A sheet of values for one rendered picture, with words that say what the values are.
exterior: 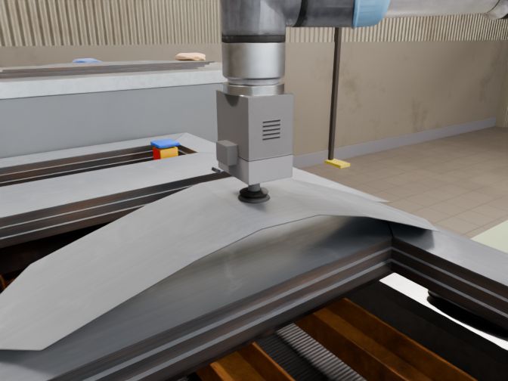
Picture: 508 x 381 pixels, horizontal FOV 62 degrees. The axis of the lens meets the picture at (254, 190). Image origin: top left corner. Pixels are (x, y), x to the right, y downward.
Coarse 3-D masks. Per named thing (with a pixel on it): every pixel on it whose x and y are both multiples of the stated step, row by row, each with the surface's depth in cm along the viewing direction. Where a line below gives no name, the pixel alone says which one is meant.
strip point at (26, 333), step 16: (32, 272) 52; (16, 288) 50; (32, 288) 49; (0, 304) 48; (16, 304) 47; (32, 304) 46; (0, 320) 45; (16, 320) 44; (32, 320) 43; (0, 336) 42; (16, 336) 42; (32, 336) 41
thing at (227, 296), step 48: (144, 192) 88; (0, 240) 73; (240, 240) 66; (288, 240) 66; (336, 240) 66; (384, 240) 66; (192, 288) 53; (240, 288) 53; (288, 288) 56; (336, 288) 60; (432, 288) 61; (480, 288) 56; (96, 336) 45; (144, 336) 45; (192, 336) 47; (240, 336) 51
